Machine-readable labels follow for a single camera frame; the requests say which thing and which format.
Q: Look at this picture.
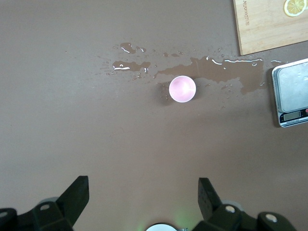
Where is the large water puddle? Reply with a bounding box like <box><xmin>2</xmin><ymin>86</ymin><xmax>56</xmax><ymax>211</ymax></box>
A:
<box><xmin>154</xmin><ymin>55</ymin><xmax>268</xmax><ymax>95</ymax></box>

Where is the wooden cutting board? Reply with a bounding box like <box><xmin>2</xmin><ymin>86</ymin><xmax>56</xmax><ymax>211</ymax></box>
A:
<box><xmin>232</xmin><ymin>0</ymin><xmax>308</xmax><ymax>56</ymax></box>

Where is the small water puddle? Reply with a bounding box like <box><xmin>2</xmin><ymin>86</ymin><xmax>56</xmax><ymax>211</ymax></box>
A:
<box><xmin>120</xmin><ymin>42</ymin><xmax>147</xmax><ymax>54</ymax></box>

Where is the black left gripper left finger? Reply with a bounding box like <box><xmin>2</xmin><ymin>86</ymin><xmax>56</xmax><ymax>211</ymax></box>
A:
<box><xmin>0</xmin><ymin>176</ymin><xmax>90</xmax><ymax>231</ymax></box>

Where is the silver kitchen scale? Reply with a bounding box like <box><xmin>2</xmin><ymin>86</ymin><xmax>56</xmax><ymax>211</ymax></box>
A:
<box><xmin>271</xmin><ymin>58</ymin><xmax>308</xmax><ymax>128</ymax></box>

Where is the pink cup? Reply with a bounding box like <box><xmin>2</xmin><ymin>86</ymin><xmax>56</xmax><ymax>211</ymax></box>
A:
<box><xmin>168</xmin><ymin>75</ymin><xmax>197</xmax><ymax>103</ymax></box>

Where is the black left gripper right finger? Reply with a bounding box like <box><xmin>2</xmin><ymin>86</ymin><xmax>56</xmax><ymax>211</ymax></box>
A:
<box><xmin>193</xmin><ymin>178</ymin><xmax>296</xmax><ymax>231</ymax></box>

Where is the lemon slice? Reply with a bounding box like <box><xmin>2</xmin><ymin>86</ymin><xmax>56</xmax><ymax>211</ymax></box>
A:
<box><xmin>283</xmin><ymin>0</ymin><xmax>307</xmax><ymax>18</ymax></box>

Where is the medium water puddle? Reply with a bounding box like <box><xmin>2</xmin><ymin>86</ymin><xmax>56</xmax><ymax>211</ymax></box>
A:
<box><xmin>112</xmin><ymin>60</ymin><xmax>151</xmax><ymax>73</ymax></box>

